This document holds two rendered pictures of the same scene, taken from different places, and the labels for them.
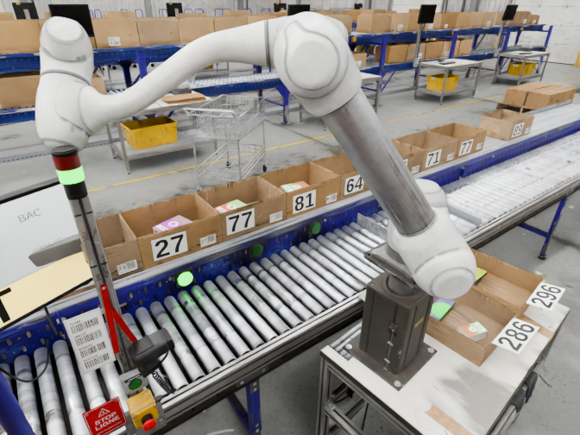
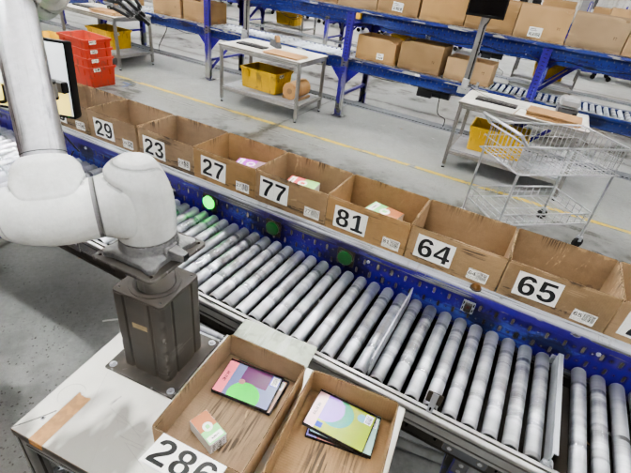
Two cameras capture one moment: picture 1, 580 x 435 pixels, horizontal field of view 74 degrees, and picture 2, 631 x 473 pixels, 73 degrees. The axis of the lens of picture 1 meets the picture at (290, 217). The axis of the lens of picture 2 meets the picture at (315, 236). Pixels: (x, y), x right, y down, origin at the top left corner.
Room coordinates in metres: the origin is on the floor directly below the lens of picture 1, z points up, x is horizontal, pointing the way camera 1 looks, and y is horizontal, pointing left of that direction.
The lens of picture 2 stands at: (0.97, -1.45, 1.94)
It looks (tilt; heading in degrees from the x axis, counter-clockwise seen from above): 33 degrees down; 60
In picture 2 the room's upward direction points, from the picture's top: 8 degrees clockwise
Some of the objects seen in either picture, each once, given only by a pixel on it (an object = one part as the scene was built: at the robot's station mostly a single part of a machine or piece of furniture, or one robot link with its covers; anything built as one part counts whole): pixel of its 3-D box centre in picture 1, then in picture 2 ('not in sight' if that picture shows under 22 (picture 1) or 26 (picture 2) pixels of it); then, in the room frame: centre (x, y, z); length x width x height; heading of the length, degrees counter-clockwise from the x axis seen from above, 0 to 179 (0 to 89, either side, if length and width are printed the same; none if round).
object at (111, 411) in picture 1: (116, 412); not in sight; (0.72, 0.52, 0.85); 0.16 x 0.01 x 0.13; 126
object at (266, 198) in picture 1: (241, 206); (304, 187); (1.84, 0.27, 0.96); 0.39 x 0.29 x 0.17; 126
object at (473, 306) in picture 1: (453, 312); (235, 404); (1.20, -0.69, 0.80); 0.38 x 0.28 x 0.10; 41
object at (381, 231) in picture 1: (386, 235); (392, 328); (1.87, -0.55, 0.76); 0.46 x 0.01 x 0.09; 36
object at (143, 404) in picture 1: (155, 404); not in sight; (0.75, 0.42, 0.84); 0.15 x 0.09 x 0.07; 126
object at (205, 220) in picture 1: (171, 228); (240, 163); (1.61, 0.58, 0.96); 0.39 x 0.29 x 0.17; 126
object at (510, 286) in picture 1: (486, 280); (333, 449); (1.42, -0.92, 0.80); 0.38 x 0.28 x 0.10; 44
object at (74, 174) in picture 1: (68, 167); not in sight; (0.78, 0.48, 1.62); 0.05 x 0.05 x 0.06
